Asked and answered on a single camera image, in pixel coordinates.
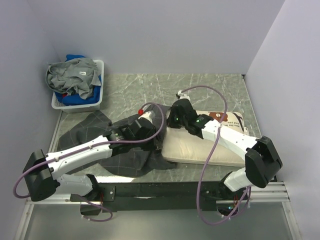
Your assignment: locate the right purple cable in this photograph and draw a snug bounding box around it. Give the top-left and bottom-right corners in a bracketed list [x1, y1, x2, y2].
[174, 85, 252, 226]

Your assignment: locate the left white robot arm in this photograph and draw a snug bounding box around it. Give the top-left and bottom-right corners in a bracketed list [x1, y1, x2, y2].
[23, 116, 158, 202]

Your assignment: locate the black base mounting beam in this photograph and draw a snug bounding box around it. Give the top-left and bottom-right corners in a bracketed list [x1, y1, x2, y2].
[84, 181, 244, 212]

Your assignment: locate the blue cloth in basket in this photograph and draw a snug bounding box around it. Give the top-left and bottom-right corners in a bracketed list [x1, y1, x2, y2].
[45, 54, 102, 106]

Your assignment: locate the white plastic laundry basket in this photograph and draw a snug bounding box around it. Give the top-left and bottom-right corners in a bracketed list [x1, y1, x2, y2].
[51, 59, 105, 114]

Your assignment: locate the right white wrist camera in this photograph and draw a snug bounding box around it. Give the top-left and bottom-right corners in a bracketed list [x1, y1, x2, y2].
[176, 90, 191, 101]

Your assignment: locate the purple cable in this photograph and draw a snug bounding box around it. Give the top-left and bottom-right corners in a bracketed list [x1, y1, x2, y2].
[174, 85, 252, 226]
[12, 101, 167, 223]

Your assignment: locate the cream bear print pillow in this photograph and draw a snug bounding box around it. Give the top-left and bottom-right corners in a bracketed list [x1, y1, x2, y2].
[161, 111, 249, 167]

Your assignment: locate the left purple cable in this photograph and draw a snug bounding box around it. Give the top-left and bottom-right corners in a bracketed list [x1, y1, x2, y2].
[12, 101, 167, 223]

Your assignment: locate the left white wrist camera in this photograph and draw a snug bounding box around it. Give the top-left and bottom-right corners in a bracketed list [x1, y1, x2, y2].
[138, 108, 156, 124]

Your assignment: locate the aluminium frame rail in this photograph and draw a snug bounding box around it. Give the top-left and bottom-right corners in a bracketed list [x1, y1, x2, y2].
[20, 116, 289, 213]

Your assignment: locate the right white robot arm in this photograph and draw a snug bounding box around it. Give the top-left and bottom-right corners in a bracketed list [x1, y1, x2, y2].
[162, 98, 283, 200]

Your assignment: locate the grey crumpled shirt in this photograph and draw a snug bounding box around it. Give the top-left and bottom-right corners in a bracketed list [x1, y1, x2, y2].
[45, 57, 101, 100]

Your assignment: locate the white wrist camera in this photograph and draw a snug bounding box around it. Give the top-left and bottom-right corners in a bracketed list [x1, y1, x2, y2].
[176, 90, 191, 101]
[138, 108, 156, 124]

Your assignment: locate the dark grey checked pillowcase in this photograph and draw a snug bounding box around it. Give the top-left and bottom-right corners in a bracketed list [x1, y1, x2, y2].
[56, 105, 176, 178]

